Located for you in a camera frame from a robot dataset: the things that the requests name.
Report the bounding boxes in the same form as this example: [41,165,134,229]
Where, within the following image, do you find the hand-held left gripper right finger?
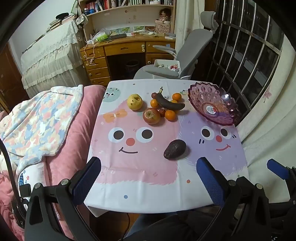
[196,157,278,241]

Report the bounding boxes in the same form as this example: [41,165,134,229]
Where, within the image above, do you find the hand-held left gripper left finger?
[24,157,102,241]

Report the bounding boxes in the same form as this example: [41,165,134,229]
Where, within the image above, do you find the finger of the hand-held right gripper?
[267,159,296,186]

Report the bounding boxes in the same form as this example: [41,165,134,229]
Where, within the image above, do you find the dark avocado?
[163,139,187,160]

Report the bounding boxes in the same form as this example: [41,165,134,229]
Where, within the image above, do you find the purple glass bowl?
[187,82,238,126]

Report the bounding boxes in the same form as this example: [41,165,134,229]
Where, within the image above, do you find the dark overripe banana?
[154,86,186,110]

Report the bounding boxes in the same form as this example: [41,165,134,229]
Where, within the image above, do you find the red apple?
[143,108,161,125]

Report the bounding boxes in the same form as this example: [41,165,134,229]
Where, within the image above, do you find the yellow pear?
[127,94,142,111]

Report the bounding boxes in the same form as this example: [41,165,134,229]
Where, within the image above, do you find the pink quilt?
[0,85,107,241]

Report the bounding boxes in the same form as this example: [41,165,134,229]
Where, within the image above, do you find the white leaf print curtain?
[236,35,296,176]

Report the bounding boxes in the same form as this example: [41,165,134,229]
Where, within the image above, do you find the person's dark pants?
[125,209,222,241]

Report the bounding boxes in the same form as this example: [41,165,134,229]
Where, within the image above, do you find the cartoon face printed tablecloth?
[84,79,249,217]

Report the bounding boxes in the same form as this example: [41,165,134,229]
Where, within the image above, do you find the black device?
[11,183,31,227]

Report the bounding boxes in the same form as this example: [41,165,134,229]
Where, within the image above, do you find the pastel floral blanket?
[0,85,84,167]

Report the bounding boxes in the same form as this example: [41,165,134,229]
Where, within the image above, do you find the dark trash bin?
[126,60,139,79]

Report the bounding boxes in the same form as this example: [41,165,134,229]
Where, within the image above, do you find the white tray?
[154,60,181,72]

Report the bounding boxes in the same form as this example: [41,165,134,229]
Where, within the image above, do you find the metal window grille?
[208,0,285,112]

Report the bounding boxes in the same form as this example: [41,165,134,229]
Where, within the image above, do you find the bed with white lace cover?
[20,20,90,98]

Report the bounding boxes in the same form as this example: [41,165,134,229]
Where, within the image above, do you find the wooden door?
[0,44,30,112]

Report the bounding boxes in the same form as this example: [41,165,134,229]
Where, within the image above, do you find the grey office chair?
[134,10,219,80]

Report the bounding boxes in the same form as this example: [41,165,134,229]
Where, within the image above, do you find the wooden desk with drawers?
[80,32,176,86]

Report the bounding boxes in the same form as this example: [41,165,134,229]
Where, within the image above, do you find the stack of books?
[46,13,77,33]

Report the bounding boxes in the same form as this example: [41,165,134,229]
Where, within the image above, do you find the patterned cardboard box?
[155,20,171,33]

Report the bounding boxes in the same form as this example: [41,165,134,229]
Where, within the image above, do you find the white floral curtain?
[173,0,205,47]

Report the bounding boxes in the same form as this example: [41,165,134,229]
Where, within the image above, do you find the wooden bookshelf hutch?
[77,0,176,43]

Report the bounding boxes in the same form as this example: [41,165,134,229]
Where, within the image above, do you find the small doll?
[159,8,171,22]

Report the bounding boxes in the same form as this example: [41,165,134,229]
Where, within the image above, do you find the black cable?
[0,139,23,220]

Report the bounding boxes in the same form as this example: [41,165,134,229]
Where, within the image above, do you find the white charging cable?
[83,43,97,67]

